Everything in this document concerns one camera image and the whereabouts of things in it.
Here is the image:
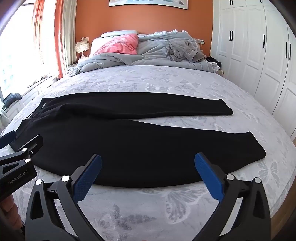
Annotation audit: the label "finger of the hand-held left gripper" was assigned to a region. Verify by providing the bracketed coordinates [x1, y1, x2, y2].
[0, 131, 17, 149]
[0, 135, 43, 179]

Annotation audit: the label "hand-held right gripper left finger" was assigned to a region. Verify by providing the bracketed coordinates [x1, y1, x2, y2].
[25, 154, 102, 241]

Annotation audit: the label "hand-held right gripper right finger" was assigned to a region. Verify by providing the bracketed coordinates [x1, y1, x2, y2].
[194, 152, 272, 241]

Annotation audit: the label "black pants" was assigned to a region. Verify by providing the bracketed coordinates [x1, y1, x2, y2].
[9, 92, 266, 189]

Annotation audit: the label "person's left hand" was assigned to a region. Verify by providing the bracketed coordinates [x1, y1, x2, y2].
[0, 195, 22, 232]

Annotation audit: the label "dark blue cloth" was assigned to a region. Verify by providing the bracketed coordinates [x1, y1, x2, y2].
[3, 93, 22, 108]

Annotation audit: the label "white windowsill cabinet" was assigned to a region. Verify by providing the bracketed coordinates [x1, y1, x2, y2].
[0, 74, 60, 130]

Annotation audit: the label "white cloth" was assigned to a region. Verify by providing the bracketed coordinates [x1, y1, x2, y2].
[31, 74, 55, 85]

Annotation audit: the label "bed with butterfly-print sheet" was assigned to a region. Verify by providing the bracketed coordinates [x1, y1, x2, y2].
[0, 64, 296, 241]

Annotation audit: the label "white feather lamp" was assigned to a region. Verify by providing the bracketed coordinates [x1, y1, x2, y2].
[74, 37, 90, 59]

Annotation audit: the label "orange curtain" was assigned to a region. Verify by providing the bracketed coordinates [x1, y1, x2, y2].
[33, 0, 45, 65]
[54, 0, 65, 79]

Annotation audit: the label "black cloth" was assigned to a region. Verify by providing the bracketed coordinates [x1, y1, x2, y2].
[206, 56, 222, 69]

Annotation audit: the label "white pillow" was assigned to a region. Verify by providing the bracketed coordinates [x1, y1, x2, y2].
[89, 30, 148, 56]

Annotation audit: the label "white sheer curtain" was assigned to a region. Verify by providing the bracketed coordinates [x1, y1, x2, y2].
[62, 0, 78, 67]

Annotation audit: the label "grey crumpled clothing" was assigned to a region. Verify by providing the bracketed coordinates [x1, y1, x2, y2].
[166, 37, 207, 62]

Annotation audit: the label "pink pillow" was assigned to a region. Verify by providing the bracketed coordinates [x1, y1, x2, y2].
[93, 34, 139, 55]

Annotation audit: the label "white wardrobe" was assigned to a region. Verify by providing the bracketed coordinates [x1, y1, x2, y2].
[209, 0, 296, 142]

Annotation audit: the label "grey duvet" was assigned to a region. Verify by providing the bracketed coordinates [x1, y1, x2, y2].
[67, 31, 219, 77]

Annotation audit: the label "framed wall picture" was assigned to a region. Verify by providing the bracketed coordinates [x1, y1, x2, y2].
[109, 0, 188, 10]

